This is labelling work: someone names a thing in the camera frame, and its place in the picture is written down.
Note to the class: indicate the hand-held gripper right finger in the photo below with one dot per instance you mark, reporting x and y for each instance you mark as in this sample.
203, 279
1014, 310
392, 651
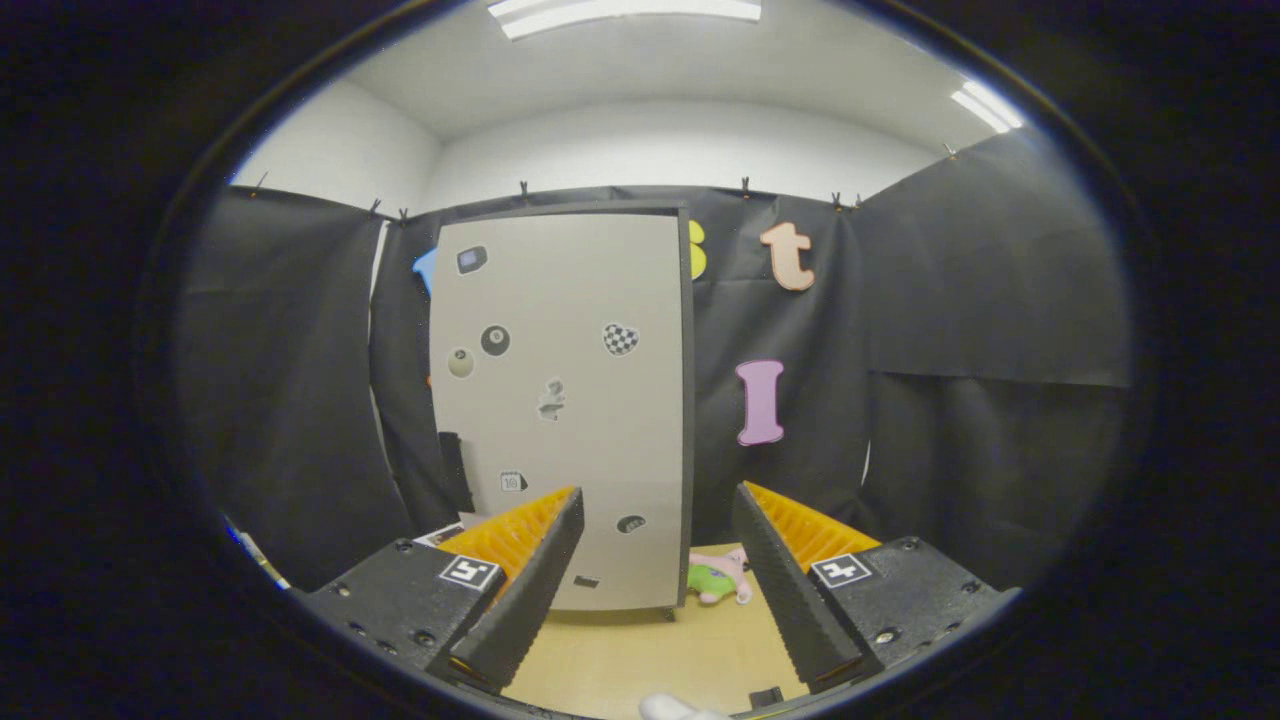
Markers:
790, 590

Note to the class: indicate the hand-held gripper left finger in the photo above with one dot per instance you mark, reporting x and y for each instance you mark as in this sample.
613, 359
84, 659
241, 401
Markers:
530, 590

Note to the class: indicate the dark grey shoe cabinet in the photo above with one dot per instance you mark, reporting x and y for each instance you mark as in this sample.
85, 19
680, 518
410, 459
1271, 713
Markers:
688, 420

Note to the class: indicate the light grey shoe cabinet door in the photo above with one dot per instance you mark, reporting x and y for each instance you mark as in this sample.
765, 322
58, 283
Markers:
560, 290

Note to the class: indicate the pink and green plush toy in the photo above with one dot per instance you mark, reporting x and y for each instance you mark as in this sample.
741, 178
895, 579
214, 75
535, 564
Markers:
715, 578

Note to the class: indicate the black backdrop cloth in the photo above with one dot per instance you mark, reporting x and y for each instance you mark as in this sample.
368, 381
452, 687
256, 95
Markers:
1000, 300

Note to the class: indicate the ceiling light panel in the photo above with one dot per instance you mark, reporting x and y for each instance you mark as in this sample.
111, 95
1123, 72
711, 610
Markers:
620, 12
987, 106

